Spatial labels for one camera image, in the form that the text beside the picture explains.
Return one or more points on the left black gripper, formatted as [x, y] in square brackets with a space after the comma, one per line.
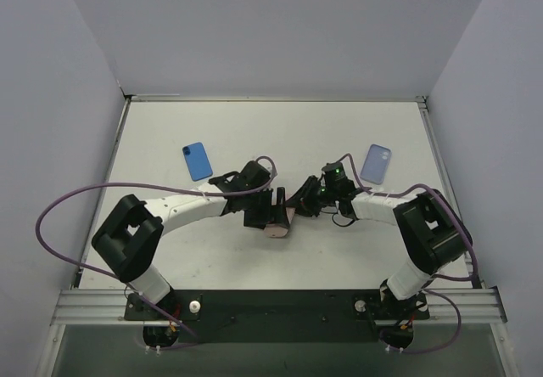
[263, 209]

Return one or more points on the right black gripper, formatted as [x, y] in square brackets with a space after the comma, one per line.
[313, 199]

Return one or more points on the pink phone case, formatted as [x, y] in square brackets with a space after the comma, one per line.
[278, 230]

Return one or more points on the lavender phone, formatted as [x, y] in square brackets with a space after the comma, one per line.
[376, 164]

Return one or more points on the blue phone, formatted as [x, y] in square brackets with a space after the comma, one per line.
[197, 161]

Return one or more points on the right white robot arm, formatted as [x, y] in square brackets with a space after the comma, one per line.
[432, 233]

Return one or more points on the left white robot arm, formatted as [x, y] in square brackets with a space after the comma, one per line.
[129, 236]

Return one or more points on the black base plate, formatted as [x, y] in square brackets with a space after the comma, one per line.
[272, 316]

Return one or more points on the aluminium frame rail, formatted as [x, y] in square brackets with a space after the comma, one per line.
[318, 276]

